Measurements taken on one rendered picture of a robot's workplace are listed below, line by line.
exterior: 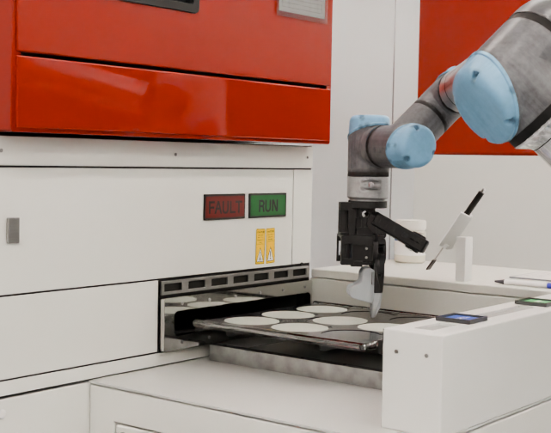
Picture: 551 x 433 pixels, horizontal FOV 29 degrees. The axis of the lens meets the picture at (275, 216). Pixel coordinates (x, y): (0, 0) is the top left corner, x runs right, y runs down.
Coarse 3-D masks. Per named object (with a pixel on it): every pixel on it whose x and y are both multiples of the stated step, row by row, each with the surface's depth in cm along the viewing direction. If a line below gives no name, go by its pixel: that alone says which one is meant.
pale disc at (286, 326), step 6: (282, 324) 190; (288, 324) 191; (294, 324) 191; (300, 324) 191; (306, 324) 191; (312, 324) 191; (282, 330) 184; (288, 330) 184; (294, 330) 184; (300, 330) 184; (306, 330) 184; (312, 330) 184; (318, 330) 184; (324, 330) 185
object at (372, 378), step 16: (224, 352) 195; (240, 352) 193; (256, 352) 191; (272, 352) 190; (256, 368) 191; (272, 368) 188; (288, 368) 186; (304, 368) 184; (320, 368) 182; (336, 368) 180; (352, 368) 178; (368, 368) 178; (352, 384) 178; (368, 384) 176
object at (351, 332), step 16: (304, 304) 217; (320, 304) 217; (288, 320) 194; (304, 320) 195; (368, 320) 196; (384, 320) 197; (400, 320) 198; (416, 320) 198; (320, 336) 178; (336, 336) 179; (352, 336) 179; (368, 336) 180
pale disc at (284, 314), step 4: (268, 312) 205; (272, 312) 205; (276, 312) 205; (280, 312) 206; (284, 312) 206; (288, 312) 206; (292, 312) 206; (296, 312) 206; (300, 312) 206; (304, 312) 206; (268, 316) 200; (272, 316) 200; (276, 316) 200; (280, 316) 200; (284, 316) 200; (288, 316) 200; (292, 316) 200; (296, 316) 200; (300, 316) 200; (304, 316) 200; (308, 316) 201; (312, 316) 201
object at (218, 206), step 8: (208, 200) 199; (216, 200) 201; (224, 200) 202; (232, 200) 204; (240, 200) 206; (208, 208) 199; (216, 208) 201; (224, 208) 203; (232, 208) 204; (240, 208) 206; (208, 216) 199; (216, 216) 201; (224, 216) 203; (232, 216) 204
